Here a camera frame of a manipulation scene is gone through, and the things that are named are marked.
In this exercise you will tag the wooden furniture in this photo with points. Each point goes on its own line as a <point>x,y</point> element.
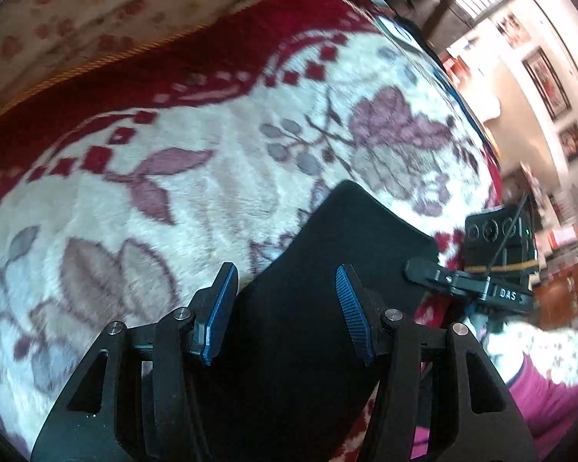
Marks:
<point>558,298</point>

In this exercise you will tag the small framed picture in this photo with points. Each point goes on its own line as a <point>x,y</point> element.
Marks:
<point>571,142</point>

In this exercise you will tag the large framed picture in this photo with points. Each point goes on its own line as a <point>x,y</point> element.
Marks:
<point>546,84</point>

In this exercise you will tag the beige floral quilt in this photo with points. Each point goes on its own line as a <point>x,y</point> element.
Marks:
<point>77,19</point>

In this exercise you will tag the wall poster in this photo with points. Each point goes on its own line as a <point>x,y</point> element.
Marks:
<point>513,29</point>

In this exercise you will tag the black pants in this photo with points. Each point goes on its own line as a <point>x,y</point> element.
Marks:
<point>308,298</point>

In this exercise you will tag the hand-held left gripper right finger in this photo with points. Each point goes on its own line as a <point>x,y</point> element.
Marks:
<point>351,308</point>

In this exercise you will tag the red white printed blanket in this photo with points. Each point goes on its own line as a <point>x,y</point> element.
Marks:
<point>197,202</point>

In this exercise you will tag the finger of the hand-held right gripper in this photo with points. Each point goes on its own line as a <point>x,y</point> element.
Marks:
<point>428,274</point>

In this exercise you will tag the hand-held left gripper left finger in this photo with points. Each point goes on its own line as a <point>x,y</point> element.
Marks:
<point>219,317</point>

